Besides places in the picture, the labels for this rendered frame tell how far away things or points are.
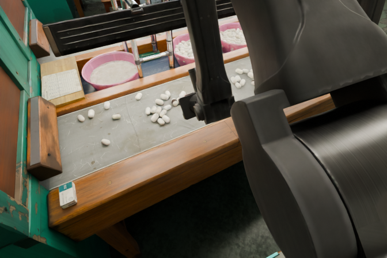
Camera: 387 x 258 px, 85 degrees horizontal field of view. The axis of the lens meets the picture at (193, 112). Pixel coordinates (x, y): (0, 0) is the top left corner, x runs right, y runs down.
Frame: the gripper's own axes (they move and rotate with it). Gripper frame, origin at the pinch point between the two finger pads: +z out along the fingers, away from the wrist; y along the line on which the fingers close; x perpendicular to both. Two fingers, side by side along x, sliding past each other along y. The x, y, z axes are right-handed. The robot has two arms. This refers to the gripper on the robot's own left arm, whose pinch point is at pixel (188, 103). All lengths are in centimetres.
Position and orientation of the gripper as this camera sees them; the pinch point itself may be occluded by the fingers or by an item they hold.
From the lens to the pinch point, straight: 69.7
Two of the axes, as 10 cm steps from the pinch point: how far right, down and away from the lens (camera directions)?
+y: -8.9, 3.5, -3.1
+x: 3.0, 9.4, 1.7
